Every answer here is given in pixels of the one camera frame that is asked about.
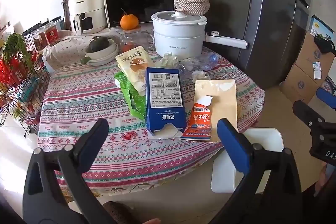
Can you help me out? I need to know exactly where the cardboard box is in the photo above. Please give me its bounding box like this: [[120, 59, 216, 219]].
[[295, 31, 336, 80], [279, 64, 326, 105]]

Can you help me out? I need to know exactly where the blue carton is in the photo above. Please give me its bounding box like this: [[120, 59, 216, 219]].
[[145, 67, 186, 140]]

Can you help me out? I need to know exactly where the green plant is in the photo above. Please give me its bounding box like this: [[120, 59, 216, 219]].
[[1, 33, 34, 69]]

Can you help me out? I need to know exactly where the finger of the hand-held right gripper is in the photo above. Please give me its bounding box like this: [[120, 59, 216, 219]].
[[292, 100, 326, 133], [316, 88, 336, 109]]

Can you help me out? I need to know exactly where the glass teapot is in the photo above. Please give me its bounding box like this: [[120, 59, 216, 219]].
[[115, 26, 154, 54]]

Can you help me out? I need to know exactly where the woven coaster stack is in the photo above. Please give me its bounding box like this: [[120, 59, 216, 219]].
[[172, 0, 211, 16]]

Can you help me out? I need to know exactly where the crumpled cream paper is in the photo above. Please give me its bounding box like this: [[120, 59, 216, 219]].
[[157, 52, 179, 68]]

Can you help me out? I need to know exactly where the clear plastic bottle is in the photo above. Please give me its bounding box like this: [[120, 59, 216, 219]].
[[178, 53, 219, 75]]

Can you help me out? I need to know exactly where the beige paper pouch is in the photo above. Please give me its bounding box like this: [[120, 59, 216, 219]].
[[194, 79, 239, 143]]

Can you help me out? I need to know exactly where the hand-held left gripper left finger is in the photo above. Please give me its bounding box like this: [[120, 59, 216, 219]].
[[22, 118, 124, 224]]

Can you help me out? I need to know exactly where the dark green squash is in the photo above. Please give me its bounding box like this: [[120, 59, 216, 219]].
[[88, 36, 110, 53]]

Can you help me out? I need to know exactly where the grey refrigerator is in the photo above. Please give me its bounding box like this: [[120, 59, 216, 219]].
[[197, 0, 311, 90]]

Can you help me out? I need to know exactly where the yellow white snack pouch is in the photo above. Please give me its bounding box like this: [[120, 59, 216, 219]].
[[115, 52, 154, 92]]

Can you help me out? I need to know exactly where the black wire rack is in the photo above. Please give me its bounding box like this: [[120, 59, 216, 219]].
[[0, 18, 51, 135]]

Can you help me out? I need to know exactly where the white pot lid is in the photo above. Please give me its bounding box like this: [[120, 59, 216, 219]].
[[151, 10, 208, 24]]

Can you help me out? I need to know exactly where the white electric pot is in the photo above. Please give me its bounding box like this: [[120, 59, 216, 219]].
[[151, 10, 248, 60]]

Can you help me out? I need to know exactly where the pile of red packets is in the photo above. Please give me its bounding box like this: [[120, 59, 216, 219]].
[[0, 56, 29, 88]]

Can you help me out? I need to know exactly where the jar with red label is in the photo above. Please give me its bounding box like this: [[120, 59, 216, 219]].
[[44, 21, 62, 46]]

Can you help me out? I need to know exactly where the white air fryer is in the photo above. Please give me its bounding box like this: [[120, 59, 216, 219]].
[[68, 0, 107, 35]]

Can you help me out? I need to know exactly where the green plastic wrapper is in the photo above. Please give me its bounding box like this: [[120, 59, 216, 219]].
[[114, 70, 147, 121]]

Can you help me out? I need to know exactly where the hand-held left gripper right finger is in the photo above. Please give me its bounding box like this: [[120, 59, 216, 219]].
[[210, 118, 303, 224]]

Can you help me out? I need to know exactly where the patterned striped tablecloth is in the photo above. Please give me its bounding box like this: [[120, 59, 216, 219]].
[[37, 22, 265, 197]]

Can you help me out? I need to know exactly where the red orange sachet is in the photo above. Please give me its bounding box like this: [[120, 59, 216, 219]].
[[180, 95, 214, 141]]

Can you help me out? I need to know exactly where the brown fuzzy cloth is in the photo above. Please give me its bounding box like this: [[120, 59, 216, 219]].
[[102, 202, 135, 224]]

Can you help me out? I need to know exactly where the blue printed box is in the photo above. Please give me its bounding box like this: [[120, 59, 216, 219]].
[[308, 14, 336, 37]]

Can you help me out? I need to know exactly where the orange with stem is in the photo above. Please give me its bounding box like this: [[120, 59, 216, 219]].
[[120, 8, 139, 30]]

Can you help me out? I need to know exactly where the small black object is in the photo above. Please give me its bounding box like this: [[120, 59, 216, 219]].
[[314, 34, 336, 54]]

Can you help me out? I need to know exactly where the white floral cloth bundle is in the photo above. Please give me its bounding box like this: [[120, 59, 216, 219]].
[[42, 34, 91, 71]]

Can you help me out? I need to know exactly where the white stool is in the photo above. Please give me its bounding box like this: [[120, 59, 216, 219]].
[[211, 127, 285, 193]]

